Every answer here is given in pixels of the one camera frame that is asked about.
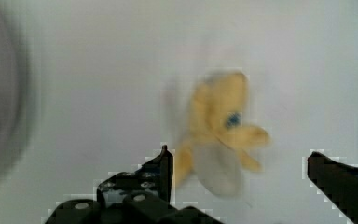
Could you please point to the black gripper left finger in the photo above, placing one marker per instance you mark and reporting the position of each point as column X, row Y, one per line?
column 139, row 197

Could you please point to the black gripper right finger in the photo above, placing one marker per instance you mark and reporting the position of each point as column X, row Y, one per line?
column 337, row 181

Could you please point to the yellow plush peeled banana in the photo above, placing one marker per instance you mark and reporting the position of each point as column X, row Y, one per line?
column 215, row 144

